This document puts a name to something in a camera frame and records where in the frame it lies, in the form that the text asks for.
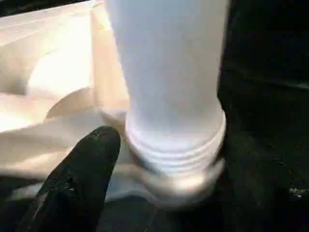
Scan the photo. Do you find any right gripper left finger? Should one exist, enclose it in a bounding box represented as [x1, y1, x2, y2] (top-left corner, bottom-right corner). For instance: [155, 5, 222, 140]
[15, 126, 122, 232]

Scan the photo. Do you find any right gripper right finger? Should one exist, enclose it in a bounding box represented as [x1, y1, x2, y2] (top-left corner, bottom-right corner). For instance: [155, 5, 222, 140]
[220, 130, 309, 232]

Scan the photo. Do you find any black mat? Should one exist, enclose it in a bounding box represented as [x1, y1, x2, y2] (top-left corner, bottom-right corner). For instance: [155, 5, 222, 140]
[0, 0, 309, 232]

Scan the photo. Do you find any white plastic table leg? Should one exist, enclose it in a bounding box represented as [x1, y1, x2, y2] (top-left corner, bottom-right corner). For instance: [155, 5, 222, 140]
[106, 0, 231, 177]

